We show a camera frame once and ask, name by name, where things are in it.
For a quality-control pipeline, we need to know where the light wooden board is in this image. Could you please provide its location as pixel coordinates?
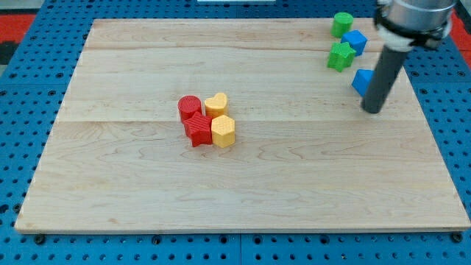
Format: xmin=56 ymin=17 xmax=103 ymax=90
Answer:
xmin=15 ymin=18 xmax=470 ymax=234

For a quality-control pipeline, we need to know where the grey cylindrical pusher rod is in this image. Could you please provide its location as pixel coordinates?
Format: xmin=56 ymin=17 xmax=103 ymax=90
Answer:
xmin=361 ymin=46 xmax=407 ymax=114

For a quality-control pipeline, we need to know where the yellow hexagon block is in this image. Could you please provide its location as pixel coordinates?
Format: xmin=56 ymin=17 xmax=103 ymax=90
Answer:
xmin=211 ymin=115 xmax=236 ymax=148

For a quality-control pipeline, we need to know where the green cylinder block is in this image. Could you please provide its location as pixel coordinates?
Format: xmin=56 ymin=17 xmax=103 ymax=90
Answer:
xmin=330 ymin=12 xmax=354 ymax=38

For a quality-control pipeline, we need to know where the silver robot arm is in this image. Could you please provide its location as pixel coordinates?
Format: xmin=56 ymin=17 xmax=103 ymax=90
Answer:
xmin=374 ymin=0 xmax=456 ymax=52

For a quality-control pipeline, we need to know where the red cylinder block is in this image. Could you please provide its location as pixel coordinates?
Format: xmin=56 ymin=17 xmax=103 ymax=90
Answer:
xmin=177 ymin=95 xmax=202 ymax=122

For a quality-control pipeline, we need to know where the green star block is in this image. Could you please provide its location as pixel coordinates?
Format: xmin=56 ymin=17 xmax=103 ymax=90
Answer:
xmin=327 ymin=42 xmax=356 ymax=72

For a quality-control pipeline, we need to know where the yellow heart block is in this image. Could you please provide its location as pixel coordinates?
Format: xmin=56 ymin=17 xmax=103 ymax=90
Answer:
xmin=204 ymin=93 xmax=228 ymax=118

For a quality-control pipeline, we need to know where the blue triangle block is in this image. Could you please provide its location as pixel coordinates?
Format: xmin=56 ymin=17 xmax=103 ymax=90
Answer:
xmin=351 ymin=69 xmax=374 ymax=96

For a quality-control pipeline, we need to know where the blue cube block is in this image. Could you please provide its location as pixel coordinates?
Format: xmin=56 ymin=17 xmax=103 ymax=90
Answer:
xmin=341 ymin=30 xmax=368 ymax=57

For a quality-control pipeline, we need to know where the red star block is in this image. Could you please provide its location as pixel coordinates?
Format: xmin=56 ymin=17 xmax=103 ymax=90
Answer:
xmin=183 ymin=112 xmax=213 ymax=147

